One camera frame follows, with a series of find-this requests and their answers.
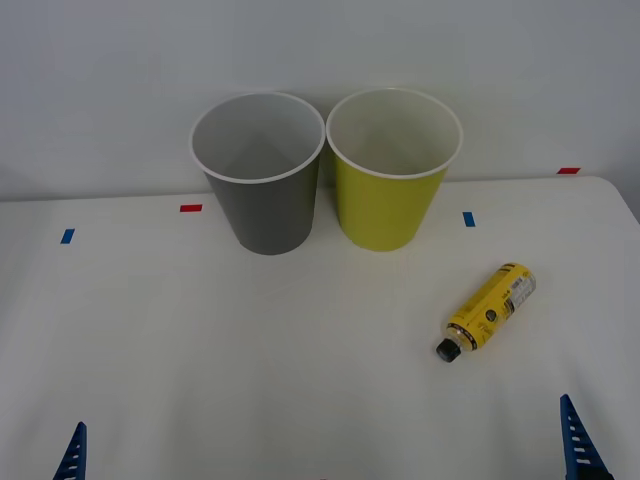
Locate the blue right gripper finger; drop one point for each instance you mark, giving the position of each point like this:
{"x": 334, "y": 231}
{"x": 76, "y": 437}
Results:
{"x": 575, "y": 445}

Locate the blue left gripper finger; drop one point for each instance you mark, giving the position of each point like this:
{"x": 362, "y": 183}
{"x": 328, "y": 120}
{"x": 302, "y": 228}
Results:
{"x": 75, "y": 457}

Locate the yellow plastic bottle black cap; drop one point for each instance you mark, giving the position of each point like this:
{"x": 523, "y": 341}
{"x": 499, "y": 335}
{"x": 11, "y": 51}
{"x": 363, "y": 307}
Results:
{"x": 492, "y": 310}

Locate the yellow-green plastic waste bin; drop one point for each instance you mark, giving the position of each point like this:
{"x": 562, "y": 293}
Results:
{"x": 385, "y": 210}

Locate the grey plastic waste bin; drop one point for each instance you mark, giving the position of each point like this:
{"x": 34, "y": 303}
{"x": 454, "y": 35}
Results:
{"x": 272, "y": 215}

